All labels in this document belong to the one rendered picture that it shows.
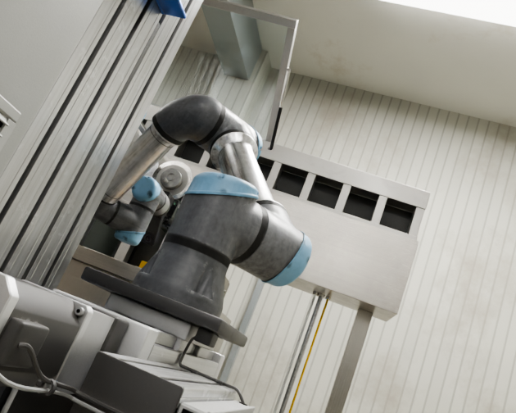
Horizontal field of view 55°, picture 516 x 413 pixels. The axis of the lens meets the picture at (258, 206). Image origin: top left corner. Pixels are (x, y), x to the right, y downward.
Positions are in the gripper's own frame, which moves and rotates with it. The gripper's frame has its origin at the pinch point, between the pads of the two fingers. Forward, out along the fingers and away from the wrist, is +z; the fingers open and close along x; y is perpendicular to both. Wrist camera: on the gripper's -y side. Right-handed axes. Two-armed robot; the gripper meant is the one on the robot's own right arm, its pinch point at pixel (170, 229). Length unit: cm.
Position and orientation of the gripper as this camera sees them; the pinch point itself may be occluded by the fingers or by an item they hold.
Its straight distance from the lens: 175.2
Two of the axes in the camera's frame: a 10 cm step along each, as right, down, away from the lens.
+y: 3.6, -8.9, 2.9
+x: -9.3, -3.2, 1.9
